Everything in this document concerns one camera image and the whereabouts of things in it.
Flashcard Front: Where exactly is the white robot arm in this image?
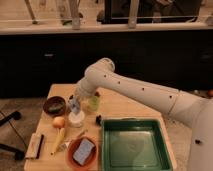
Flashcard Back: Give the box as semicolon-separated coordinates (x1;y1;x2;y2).
74;58;213;171

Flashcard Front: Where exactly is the metal fork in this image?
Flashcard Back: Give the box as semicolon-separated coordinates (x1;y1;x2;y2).
58;129;88;151

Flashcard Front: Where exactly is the green plastic cup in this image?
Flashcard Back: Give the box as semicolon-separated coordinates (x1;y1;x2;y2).
88;96;100;112

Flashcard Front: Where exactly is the wooden brush block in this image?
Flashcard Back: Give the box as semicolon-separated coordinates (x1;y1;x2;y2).
25;133;44;159

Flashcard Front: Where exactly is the orange fruit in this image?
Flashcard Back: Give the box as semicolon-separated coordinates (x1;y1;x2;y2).
52;116;65;129

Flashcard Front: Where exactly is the black chair base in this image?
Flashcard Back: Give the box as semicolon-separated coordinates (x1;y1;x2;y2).
0;111;27;161

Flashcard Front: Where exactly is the small black object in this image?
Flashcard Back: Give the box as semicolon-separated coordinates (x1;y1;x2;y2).
96;115;102;126

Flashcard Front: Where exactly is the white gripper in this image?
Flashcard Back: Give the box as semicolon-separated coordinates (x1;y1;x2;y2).
72;87;86;107

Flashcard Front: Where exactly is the white paper cup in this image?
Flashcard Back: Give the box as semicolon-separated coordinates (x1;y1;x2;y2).
68;111;85;127

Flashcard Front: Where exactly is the dark brown bowl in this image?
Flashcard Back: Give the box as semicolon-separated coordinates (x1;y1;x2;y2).
43;96;66;117

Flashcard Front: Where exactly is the green plastic bin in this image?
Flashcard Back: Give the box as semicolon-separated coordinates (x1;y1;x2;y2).
101;119;173;171

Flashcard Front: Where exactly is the blue sponge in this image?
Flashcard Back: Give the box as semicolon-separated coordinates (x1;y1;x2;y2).
73;138;95;165

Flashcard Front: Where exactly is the orange bowl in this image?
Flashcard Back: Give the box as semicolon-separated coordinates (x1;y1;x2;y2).
66;136;98;171

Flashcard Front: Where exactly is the yellow banana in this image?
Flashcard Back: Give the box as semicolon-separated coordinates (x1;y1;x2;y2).
51;128;65;154

